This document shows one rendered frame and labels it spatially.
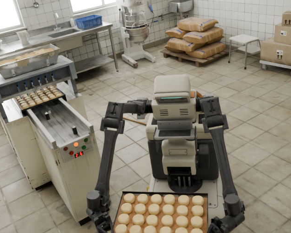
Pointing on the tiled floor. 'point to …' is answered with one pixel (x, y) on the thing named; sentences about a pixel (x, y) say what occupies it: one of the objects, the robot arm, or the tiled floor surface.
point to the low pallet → (195, 57)
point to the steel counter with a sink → (61, 43)
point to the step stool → (245, 39)
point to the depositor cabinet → (30, 166)
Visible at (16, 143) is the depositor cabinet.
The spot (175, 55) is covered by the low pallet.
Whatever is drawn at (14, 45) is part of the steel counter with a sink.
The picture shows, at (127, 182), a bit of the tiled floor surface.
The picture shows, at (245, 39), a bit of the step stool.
